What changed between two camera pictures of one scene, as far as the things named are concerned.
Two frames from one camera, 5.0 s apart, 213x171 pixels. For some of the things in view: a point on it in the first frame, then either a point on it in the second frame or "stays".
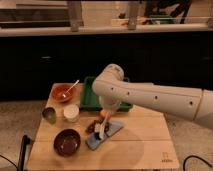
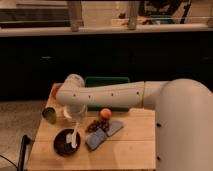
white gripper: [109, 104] to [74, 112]
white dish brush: [99, 126] to [71, 138]
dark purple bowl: [67, 142] stays
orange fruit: [103, 113] stays
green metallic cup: [50, 115] stays
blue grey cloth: [93, 142] stays
